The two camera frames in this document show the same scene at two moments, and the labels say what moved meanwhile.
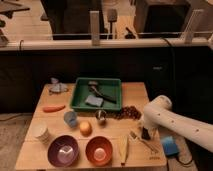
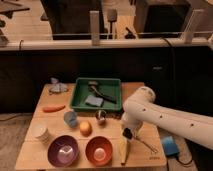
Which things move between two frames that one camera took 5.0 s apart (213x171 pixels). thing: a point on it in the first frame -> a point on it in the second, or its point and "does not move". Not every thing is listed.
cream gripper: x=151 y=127 -> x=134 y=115
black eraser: x=145 y=133 -> x=127 y=132
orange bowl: x=99 y=150 does not move
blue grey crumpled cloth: x=57 y=86 does not move
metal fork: x=150 y=146 does not move
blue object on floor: x=170 y=146 does not move
